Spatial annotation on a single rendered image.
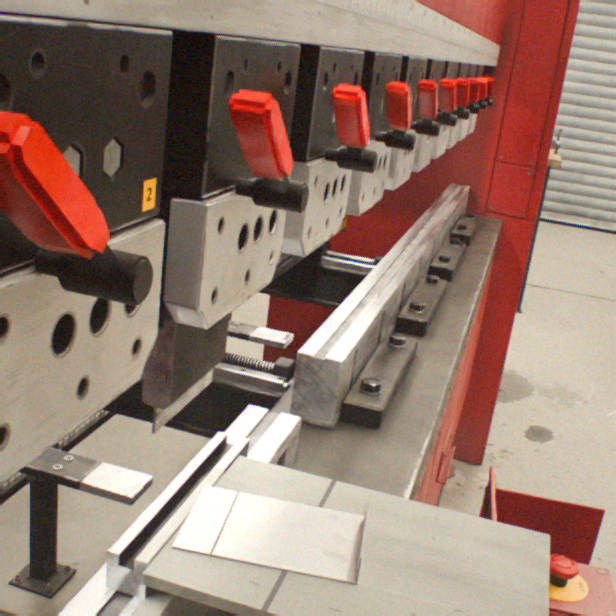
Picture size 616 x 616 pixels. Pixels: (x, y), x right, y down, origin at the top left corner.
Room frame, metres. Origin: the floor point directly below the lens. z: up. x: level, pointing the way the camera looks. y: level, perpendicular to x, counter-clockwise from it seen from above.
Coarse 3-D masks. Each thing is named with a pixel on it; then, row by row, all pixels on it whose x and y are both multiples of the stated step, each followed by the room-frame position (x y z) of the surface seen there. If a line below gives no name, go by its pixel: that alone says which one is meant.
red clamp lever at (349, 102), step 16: (336, 96) 0.60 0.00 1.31; (352, 96) 0.60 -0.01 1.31; (336, 112) 0.61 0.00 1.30; (352, 112) 0.60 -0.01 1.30; (336, 128) 0.63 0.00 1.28; (352, 128) 0.62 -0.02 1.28; (368, 128) 0.63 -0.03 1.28; (352, 144) 0.63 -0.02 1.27; (336, 160) 0.66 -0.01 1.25; (352, 160) 0.65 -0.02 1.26; (368, 160) 0.65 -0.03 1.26
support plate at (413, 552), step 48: (240, 480) 0.58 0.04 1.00; (288, 480) 0.59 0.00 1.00; (384, 528) 0.53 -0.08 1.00; (432, 528) 0.54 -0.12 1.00; (480, 528) 0.55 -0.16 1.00; (144, 576) 0.44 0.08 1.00; (192, 576) 0.45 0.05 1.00; (240, 576) 0.45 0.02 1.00; (288, 576) 0.46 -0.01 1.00; (384, 576) 0.47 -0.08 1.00; (432, 576) 0.48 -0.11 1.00; (480, 576) 0.49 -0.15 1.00; (528, 576) 0.50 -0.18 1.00
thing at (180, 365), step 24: (168, 336) 0.49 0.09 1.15; (192, 336) 0.51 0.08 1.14; (216, 336) 0.56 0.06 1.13; (168, 360) 0.48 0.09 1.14; (192, 360) 0.52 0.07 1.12; (216, 360) 0.56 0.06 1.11; (144, 384) 0.49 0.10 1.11; (168, 384) 0.48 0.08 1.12; (192, 384) 0.52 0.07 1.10; (168, 408) 0.51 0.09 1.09
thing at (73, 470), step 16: (48, 448) 0.58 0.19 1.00; (32, 464) 0.55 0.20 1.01; (48, 464) 0.55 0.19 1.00; (64, 464) 0.56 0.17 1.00; (80, 464) 0.56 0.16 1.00; (96, 464) 0.56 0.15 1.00; (48, 480) 0.54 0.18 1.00; (64, 480) 0.54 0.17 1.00; (80, 480) 0.54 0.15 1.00; (96, 480) 0.54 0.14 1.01; (112, 480) 0.54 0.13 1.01; (128, 480) 0.55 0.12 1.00; (144, 480) 0.55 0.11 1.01; (112, 496) 0.53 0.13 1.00; (128, 496) 0.52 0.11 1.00
